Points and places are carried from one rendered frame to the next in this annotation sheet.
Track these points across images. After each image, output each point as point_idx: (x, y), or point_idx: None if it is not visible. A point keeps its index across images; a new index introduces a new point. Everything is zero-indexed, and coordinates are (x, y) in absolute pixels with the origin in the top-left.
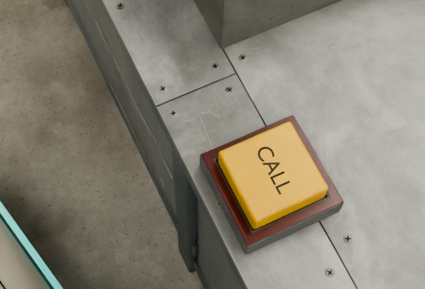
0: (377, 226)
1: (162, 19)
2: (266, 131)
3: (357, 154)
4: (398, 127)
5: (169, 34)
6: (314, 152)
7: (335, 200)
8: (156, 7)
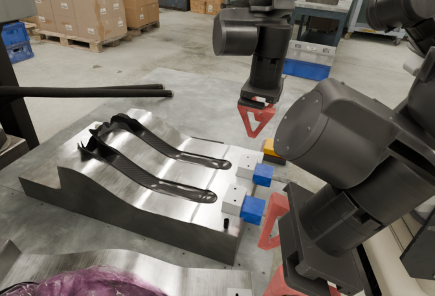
0: (257, 139)
1: (267, 194)
2: (270, 149)
3: (249, 148)
4: (235, 146)
5: (268, 190)
6: (261, 147)
7: (265, 140)
8: (266, 198)
